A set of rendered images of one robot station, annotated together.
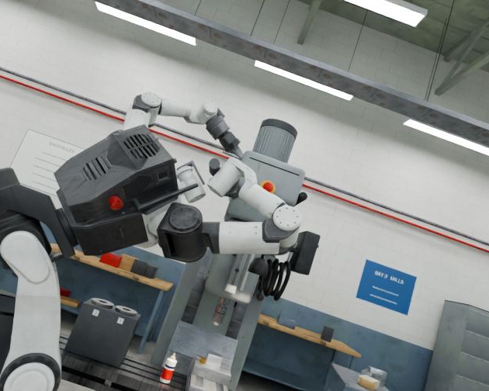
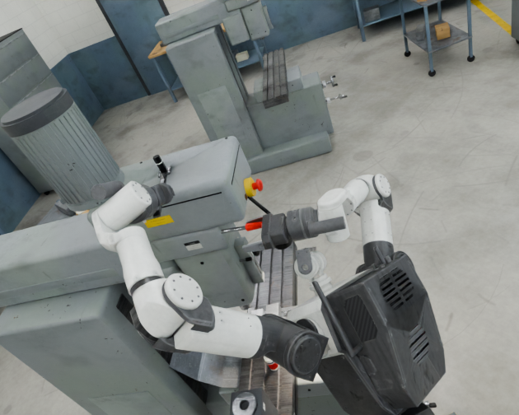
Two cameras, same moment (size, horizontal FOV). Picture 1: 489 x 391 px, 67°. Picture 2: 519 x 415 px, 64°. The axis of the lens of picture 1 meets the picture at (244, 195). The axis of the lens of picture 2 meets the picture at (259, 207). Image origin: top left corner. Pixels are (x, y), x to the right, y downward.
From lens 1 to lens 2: 1.70 m
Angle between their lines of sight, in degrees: 80
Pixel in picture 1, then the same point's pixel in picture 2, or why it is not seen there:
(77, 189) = (434, 366)
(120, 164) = (418, 313)
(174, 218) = not seen: hidden behind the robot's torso
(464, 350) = (11, 104)
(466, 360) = not seen: hidden behind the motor
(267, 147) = (89, 149)
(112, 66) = not seen: outside the picture
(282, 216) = (385, 188)
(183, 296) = (153, 356)
